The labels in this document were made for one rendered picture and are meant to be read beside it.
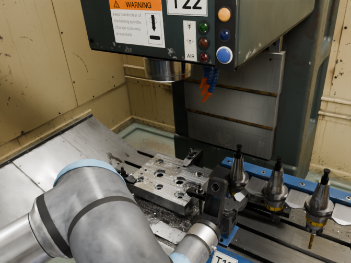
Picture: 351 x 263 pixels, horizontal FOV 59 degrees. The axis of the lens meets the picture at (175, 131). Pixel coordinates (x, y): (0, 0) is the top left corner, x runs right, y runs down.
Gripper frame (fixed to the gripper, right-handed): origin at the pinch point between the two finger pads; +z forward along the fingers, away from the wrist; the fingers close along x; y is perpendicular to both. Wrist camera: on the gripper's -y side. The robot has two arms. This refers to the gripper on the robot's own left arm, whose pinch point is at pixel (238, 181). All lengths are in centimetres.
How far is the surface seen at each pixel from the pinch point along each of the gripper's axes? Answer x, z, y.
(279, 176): 11.7, -2.6, -8.4
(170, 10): -14, -9, -48
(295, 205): 17.1, -4.1, -2.1
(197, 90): -45, 54, 2
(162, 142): -95, 83, 64
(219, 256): -1.6, -9.0, 24.8
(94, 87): -130, 62, 18
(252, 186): 4.9, -2.3, -2.1
